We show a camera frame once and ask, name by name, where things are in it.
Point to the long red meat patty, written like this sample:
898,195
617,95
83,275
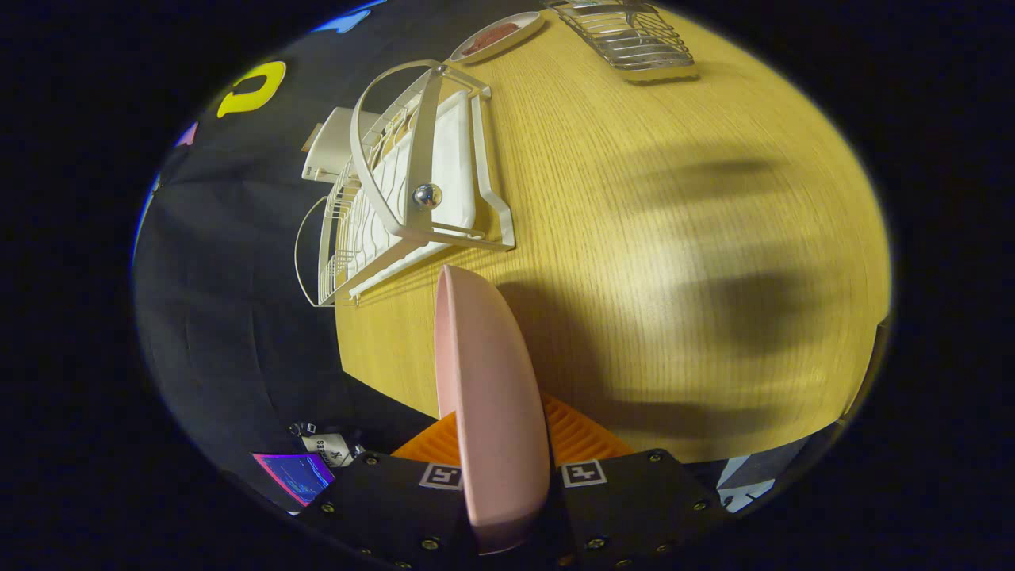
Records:
492,37

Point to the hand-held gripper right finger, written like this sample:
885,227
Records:
634,507

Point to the toast slice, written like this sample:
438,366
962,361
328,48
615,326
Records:
311,139

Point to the pink plate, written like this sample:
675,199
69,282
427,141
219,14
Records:
492,396

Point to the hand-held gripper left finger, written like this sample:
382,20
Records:
381,507

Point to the beige plate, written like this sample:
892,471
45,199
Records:
515,40

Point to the dark bag with white label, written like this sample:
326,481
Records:
329,450

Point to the glowing screen device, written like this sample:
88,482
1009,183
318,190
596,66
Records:
297,476

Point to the black backdrop cloth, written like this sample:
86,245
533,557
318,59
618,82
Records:
238,277

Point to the white toaster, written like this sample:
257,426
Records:
337,143

